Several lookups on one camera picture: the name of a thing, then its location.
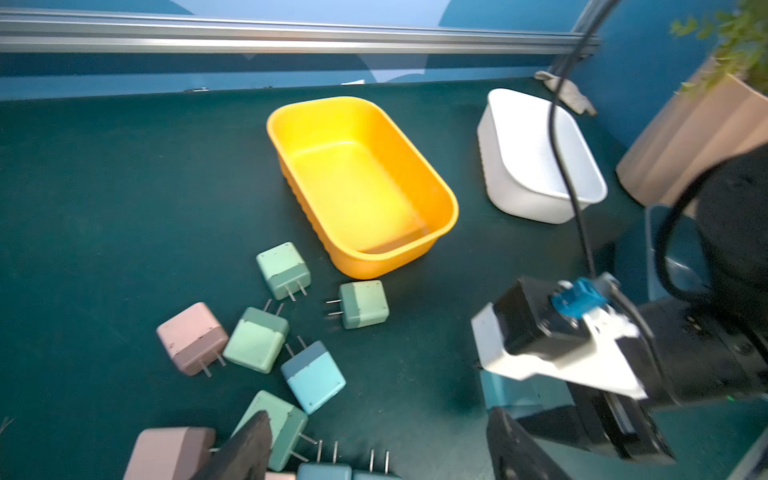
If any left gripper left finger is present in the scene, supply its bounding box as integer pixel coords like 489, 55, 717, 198
191, 410, 272, 480

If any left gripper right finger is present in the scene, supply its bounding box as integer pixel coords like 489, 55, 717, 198
486, 407, 571, 480

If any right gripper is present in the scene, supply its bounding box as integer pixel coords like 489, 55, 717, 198
515, 293, 768, 463

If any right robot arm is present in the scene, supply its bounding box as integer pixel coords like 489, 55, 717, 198
520, 146, 767, 463

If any clear blue storage box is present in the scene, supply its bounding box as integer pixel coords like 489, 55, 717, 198
641, 204, 711, 303

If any white storage box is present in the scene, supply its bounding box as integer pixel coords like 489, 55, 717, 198
477, 88, 608, 224

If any yellow storage box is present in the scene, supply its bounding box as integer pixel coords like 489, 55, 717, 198
266, 96, 459, 280

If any blue plug centre pile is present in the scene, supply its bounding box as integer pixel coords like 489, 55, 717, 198
232, 390, 318, 472

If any blue plug pile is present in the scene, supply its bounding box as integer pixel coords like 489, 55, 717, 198
296, 440, 353, 480
232, 390, 318, 472

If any blue plug right pile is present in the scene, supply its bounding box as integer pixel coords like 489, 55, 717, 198
296, 440, 353, 480

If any pink plug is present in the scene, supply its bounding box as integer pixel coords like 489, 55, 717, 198
123, 427, 216, 480
156, 302, 229, 378

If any green plug middle pile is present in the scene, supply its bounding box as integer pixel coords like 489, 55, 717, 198
223, 300, 289, 374

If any blue plug bottom middle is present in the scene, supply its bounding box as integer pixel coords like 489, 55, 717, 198
352, 449, 401, 480

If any potted artificial plant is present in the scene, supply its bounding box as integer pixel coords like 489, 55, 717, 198
616, 0, 767, 205

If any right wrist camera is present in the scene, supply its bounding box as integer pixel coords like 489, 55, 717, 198
471, 273, 648, 400

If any aluminium frame rail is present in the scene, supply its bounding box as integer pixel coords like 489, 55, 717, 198
1, 8, 580, 56

